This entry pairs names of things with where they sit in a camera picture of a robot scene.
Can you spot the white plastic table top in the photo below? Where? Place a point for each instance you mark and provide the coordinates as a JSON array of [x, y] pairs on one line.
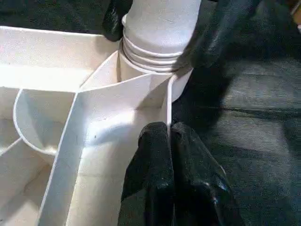
[[82, 117]]

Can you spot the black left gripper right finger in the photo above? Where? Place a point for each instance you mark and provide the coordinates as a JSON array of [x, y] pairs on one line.
[[202, 188]]

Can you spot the white plastic table leg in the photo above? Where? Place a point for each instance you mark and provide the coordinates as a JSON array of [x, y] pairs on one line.
[[160, 30]]

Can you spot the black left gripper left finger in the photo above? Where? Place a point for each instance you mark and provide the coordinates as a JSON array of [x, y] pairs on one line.
[[150, 179]]

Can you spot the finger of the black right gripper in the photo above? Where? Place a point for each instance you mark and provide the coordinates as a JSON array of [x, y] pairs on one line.
[[211, 35], [115, 21]]

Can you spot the black plastic mat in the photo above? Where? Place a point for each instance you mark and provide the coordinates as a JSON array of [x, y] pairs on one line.
[[258, 117]]

